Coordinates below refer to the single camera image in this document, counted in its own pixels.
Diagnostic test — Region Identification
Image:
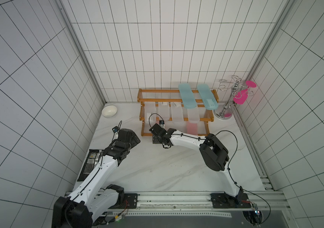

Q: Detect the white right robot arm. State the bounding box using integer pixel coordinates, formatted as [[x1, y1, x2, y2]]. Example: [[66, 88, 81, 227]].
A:
[[150, 124, 243, 202]]

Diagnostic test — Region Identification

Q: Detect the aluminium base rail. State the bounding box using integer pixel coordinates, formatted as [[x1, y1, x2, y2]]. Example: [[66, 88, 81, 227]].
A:
[[106, 191, 290, 212]]

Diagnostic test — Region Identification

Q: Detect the white ceramic bowl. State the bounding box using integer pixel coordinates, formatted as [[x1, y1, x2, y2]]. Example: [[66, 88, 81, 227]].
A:
[[102, 105, 118, 118]]

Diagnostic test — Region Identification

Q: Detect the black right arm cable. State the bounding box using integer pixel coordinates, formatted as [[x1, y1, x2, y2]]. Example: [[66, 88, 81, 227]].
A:
[[148, 112, 271, 223]]

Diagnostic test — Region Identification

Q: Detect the small green circuit board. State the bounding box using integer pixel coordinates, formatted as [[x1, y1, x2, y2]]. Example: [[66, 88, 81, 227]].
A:
[[250, 203, 263, 225]]

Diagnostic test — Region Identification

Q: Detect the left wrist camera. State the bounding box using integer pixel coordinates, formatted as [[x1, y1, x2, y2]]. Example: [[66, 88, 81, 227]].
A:
[[112, 126, 120, 135]]

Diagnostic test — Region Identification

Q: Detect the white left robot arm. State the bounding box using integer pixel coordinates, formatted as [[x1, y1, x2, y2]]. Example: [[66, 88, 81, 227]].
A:
[[51, 128, 140, 228]]

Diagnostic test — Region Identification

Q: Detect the chrome cup holder stand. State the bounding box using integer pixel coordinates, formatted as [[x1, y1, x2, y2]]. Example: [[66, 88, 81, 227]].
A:
[[213, 75, 246, 120]]

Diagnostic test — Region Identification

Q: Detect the orange wooden two-tier shelf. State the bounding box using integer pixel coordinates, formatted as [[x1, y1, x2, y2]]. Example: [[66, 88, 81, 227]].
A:
[[138, 89, 214, 137]]

